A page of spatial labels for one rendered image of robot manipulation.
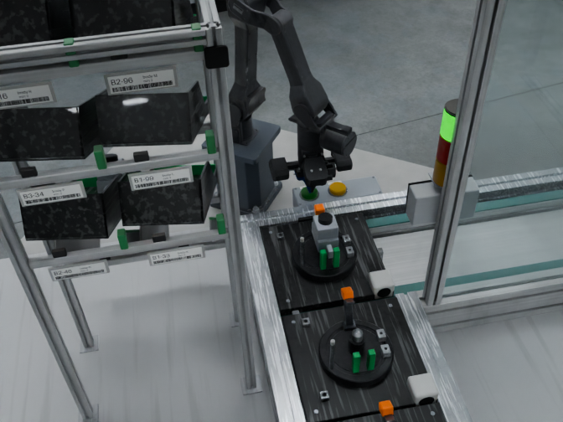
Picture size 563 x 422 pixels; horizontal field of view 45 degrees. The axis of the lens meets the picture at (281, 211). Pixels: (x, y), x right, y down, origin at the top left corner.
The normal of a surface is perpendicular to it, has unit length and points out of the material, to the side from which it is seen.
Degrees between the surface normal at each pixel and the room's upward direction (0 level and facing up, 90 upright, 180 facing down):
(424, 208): 90
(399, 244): 0
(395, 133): 1
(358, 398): 0
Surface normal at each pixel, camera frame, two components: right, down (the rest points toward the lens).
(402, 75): -0.03, -0.72
